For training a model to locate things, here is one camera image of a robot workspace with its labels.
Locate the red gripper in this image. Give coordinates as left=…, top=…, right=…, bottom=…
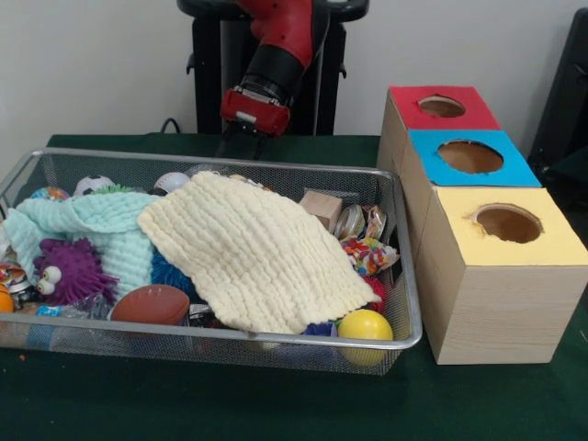
left=215, top=86, right=292, bottom=162

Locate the clear plastic packet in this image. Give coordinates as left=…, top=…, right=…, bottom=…
left=187, top=164, right=236, bottom=177

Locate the clear mesh bin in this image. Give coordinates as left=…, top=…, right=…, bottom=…
left=0, top=148, right=424, bottom=376

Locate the white ball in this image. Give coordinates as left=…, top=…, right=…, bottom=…
left=153, top=172, right=191, bottom=195

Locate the small wooden block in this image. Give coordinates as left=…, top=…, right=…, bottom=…
left=300, top=190, right=344, bottom=231

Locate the cream yellow cloth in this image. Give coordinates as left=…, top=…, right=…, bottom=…
left=137, top=171, right=379, bottom=334

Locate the small soccer ball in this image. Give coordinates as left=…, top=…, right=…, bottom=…
left=73, top=175, right=116, bottom=197

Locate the mint green cloth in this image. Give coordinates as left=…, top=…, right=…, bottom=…
left=5, top=191, right=162, bottom=300

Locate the colourful crinkly packet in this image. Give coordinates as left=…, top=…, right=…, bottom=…
left=341, top=237, right=401, bottom=277

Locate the brown toy football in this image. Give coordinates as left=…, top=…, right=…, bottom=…
left=110, top=285, right=191, bottom=325

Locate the purple spiky toy with eyes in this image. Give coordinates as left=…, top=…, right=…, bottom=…
left=34, top=239, right=119, bottom=307

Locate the yellow ball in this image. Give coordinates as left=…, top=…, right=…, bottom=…
left=337, top=309, right=394, bottom=367

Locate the dark green table cloth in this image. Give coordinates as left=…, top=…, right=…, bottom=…
left=0, top=133, right=588, bottom=441

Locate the black chair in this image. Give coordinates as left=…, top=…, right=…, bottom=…
left=528, top=9, right=588, bottom=185

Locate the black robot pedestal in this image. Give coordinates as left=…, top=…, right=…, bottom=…
left=177, top=0, right=369, bottom=137

